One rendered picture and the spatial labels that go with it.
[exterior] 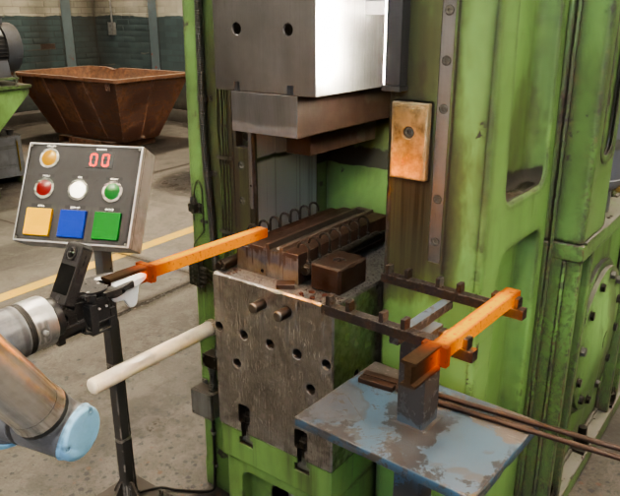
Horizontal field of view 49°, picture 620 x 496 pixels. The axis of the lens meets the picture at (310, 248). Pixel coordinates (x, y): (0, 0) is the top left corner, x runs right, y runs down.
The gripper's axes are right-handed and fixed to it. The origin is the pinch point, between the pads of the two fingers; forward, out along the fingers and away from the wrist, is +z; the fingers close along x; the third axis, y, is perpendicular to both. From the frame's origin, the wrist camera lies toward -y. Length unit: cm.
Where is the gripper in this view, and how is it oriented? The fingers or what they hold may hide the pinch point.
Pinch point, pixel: (137, 272)
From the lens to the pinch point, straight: 136.8
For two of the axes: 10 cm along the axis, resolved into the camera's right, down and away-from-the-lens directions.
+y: 0.1, 9.4, 3.4
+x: 8.0, 2.0, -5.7
